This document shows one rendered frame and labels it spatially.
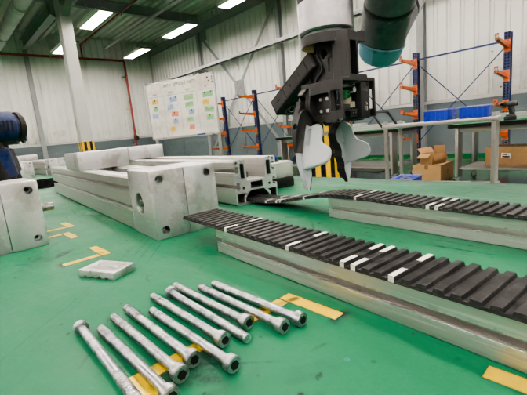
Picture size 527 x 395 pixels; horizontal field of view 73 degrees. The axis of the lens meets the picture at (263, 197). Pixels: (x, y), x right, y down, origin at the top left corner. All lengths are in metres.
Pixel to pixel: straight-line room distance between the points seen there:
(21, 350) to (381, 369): 0.24
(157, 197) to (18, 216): 0.20
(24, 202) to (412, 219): 0.52
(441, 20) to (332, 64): 8.20
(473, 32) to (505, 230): 8.07
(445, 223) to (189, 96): 6.14
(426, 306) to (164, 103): 6.66
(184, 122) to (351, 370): 6.38
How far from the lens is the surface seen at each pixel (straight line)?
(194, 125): 6.40
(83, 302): 0.36
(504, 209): 0.43
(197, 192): 0.53
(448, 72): 8.54
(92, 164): 0.90
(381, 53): 0.66
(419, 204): 0.45
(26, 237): 0.61
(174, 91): 6.67
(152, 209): 0.50
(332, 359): 0.23
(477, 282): 0.25
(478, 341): 0.24
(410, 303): 0.26
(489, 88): 8.29
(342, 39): 0.51
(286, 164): 0.85
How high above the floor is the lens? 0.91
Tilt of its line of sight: 10 degrees down
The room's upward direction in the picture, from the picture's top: 5 degrees counter-clockwise
